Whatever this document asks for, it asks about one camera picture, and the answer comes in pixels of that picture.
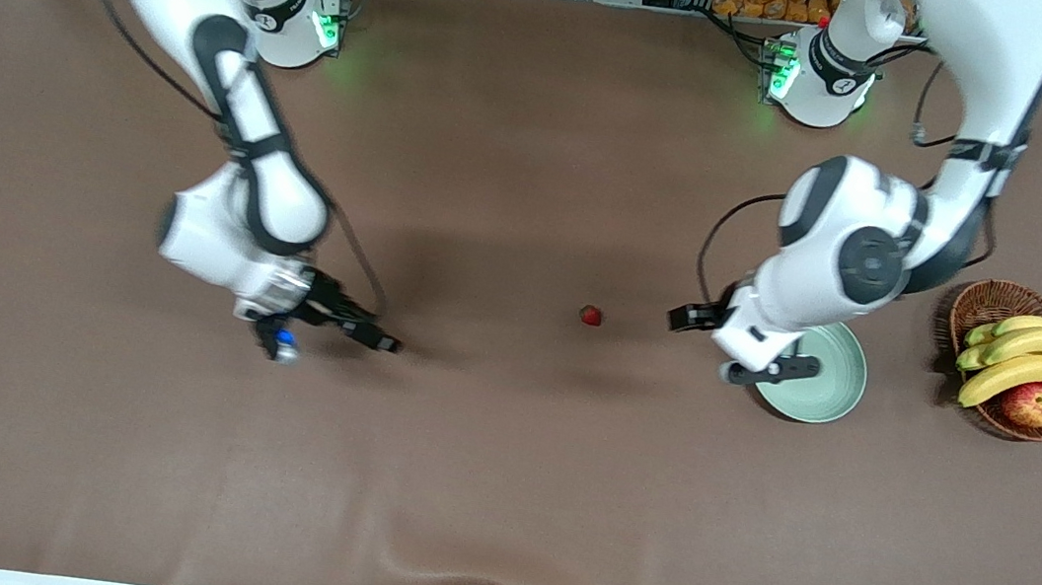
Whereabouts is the yellow banana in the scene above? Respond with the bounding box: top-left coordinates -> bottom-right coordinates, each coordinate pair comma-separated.
981,320 -> 1042,374
955,345 -> 1042,418
991,310 -> 1042,344

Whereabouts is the light green plate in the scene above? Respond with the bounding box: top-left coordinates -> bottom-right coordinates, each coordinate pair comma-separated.
749,313 -> 874,431

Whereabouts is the brown wicker basket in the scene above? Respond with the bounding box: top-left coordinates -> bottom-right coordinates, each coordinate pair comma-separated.
935,274 -> 1042,444

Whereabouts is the red apple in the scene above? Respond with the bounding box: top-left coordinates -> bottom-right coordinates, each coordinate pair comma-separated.
999,378 -> 1042,430

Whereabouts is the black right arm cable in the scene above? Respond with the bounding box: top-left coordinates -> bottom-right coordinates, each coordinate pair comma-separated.
44,0 -> 425,319

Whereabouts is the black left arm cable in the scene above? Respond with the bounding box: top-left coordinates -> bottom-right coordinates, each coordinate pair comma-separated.
693,20 -> 1023,336

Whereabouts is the table cover cloth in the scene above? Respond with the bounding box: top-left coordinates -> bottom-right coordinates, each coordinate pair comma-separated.
0,0 -> 1042,585

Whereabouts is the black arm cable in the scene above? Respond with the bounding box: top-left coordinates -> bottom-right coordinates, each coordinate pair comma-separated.
693,20 -> 1023,336
44,0 -> 425,319

